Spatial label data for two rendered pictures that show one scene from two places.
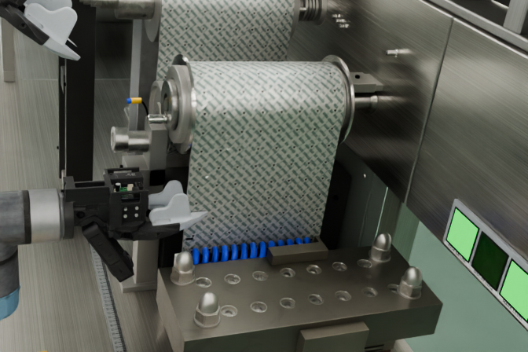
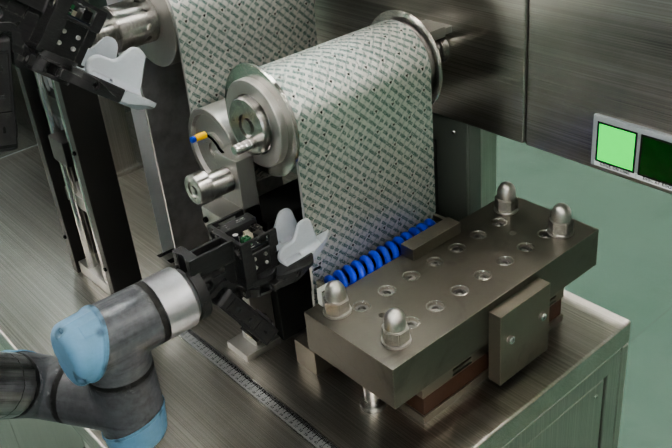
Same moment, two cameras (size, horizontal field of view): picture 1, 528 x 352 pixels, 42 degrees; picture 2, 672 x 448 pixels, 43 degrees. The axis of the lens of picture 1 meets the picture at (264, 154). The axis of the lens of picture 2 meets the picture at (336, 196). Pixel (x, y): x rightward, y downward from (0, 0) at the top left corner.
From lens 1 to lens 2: 30 cm
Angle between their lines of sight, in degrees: 13
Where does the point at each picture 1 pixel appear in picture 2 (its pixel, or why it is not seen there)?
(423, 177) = (541, 105)
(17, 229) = (155, 327)
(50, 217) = (185, 299)
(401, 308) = (565, 249)
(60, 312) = (197, 410)
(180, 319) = (370, 351)
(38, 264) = not seen: hidden behind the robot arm
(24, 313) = not seen: hidden behind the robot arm
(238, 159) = (345, 158)
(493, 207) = (646, 105)
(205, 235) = (331, 257)
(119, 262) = (261, 322)
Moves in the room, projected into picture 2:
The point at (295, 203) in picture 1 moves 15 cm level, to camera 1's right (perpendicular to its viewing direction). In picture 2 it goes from (406, 187) to (504, 164)
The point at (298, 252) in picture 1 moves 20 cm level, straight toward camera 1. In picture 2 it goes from (434, 236) to (489, 322)
